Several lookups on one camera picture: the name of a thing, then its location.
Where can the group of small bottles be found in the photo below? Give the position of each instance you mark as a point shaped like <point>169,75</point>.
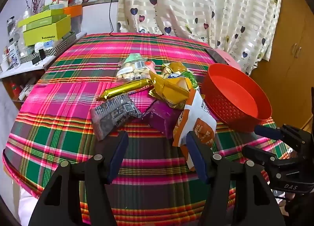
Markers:
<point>11,56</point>

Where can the white blue tissue pack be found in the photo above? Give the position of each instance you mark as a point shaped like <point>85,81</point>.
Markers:
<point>45,45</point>

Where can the gold snack bar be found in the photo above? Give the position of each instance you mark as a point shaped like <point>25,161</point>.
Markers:
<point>122,89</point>

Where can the black smartphone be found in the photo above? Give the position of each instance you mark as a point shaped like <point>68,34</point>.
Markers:
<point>215,55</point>

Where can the cream heart print curtain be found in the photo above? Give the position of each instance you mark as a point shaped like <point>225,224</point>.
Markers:
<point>196,7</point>

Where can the green orange snack packet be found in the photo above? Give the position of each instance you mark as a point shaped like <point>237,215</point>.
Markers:
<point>176,66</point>

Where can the purple snack packet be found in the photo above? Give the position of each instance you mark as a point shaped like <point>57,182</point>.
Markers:
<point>162,118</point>

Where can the orange white snack packet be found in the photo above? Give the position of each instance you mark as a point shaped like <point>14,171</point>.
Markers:
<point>196,118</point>

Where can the grey black snack packet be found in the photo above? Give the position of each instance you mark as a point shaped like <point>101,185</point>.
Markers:
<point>112,115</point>

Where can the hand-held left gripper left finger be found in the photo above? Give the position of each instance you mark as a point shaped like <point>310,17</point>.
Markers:
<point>118,157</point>

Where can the black white striped tray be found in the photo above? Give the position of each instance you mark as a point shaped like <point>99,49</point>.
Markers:
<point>62,43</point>

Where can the wooden cabinet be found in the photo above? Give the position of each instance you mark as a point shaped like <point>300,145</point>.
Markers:
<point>289,81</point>

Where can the white side desk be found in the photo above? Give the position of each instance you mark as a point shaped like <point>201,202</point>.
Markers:
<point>24,68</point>

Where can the gold yellow snack packet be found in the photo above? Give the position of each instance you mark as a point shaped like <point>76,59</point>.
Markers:
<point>171,88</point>

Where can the large yellow-green box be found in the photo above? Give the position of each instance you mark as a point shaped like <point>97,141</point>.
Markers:
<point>46,33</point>

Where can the pink plastic stool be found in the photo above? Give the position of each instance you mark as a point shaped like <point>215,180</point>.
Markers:
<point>233,62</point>

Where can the clear biscuit bag green label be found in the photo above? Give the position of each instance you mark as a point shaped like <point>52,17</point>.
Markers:
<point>132,68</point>

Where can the pink green plaid tablecloth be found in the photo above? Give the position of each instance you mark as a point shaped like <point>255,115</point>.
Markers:
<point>73,93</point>

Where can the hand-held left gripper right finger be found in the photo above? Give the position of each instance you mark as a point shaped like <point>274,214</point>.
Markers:
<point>196,157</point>

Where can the black binder clip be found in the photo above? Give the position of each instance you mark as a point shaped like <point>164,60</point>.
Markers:
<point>38,57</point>

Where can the small white teal box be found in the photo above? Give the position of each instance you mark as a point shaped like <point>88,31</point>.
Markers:
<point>58,5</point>

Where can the red can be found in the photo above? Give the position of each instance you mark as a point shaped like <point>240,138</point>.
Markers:
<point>15,91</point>

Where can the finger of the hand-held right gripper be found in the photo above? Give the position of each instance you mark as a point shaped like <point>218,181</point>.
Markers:
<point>266,132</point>
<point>257,154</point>

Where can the orange box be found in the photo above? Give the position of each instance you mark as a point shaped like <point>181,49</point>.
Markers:
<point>73,11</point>

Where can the red plastic basket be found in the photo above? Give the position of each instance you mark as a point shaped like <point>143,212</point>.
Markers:
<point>235,88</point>

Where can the flat yellow-green box lid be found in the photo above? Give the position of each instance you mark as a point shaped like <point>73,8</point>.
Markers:
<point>39,19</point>

